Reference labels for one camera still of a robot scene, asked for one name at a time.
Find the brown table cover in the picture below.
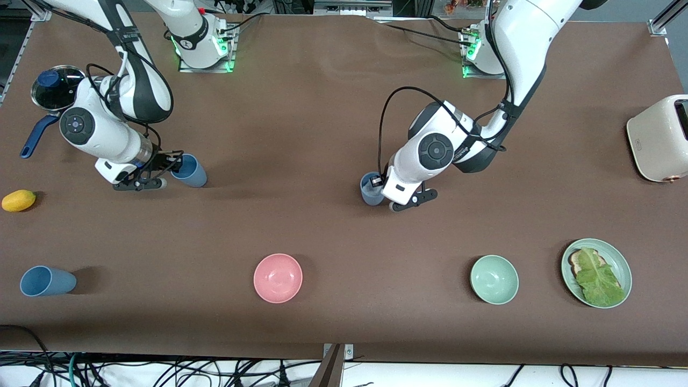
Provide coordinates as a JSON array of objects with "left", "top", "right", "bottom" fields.
[{"left": 0, "top": 10, "right": 688, "bottom": 367}]

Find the silver metal bracket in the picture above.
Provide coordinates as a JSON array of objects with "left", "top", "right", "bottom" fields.
[{"left": 322, "top": 343, "right": 355, "bottom": 360}]

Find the pale green plate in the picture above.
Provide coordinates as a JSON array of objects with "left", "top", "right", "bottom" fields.
[{"left": 561, "top": 238, "right": 633, "bottom": 309}]

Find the cream toaster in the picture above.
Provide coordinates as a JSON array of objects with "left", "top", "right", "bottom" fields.
[{"left": 626, "top": 94, "right": 688, "bottom": 183}]

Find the blue saucepan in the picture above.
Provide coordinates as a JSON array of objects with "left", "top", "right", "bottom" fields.
[{"left": 20, "top": 66, "right": 88, "bottom": 160}]

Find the glass lid with blue knob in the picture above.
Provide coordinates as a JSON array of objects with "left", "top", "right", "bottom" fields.
[{"left": 31, "top": 65, "right": 87, "bottom": 112}]

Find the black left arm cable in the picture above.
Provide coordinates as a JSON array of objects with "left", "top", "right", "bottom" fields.
[{"left": 378, "top": 86, "right": 511, "bottom": 181}]

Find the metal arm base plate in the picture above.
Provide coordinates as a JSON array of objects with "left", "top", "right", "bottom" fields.
[
  {"left": 461, "top": 30, "right": 508, "bottom": 80},
  {"left": 178, "top": 24, "right": 237, "bottom": 73}
]

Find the green lettuce leaf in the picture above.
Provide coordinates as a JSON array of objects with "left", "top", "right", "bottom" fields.
[{"left": 575, "top": 247, "right": 627, "bottom": 307}]

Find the pale green bowl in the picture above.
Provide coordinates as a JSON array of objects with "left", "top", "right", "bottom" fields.
[{"left": 470, "top": 254, "right": 520, "bottom": 305}]

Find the dark metal bar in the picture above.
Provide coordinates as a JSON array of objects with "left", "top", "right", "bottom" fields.
[{"left": 309, "top": 344, "right": 345, "bottom": 387}]

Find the yellow lemon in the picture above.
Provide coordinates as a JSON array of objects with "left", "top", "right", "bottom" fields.
[{"left": 2, "top": 189, "right": 37, "bottom": 212}]

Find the grey metal box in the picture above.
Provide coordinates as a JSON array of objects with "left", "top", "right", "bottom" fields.
[{"left": 314, "top": 0, "right": 393, "bottom": 17}]

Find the plain blue cup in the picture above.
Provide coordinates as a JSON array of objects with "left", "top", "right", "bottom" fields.
[
  {"left": 20, "top": 266, "right": 77, "bottom": 297},
  {"left": 171, "top": 154, "right": 208, "bottom": 188}
]

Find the blue cup with paper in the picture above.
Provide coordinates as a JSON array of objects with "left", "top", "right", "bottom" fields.
[{"left": 360, "top": 171, "right": 386, "bottom": 206}]

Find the pink bowl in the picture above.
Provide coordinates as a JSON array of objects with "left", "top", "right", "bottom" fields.
[{"left": 253, "top": 253, "right": 303, "bottom": 304}]

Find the toasted bread slice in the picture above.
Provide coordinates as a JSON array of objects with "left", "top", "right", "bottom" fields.
[{"left": 569, "top": 249, "right": 608, "bottom": 280}]

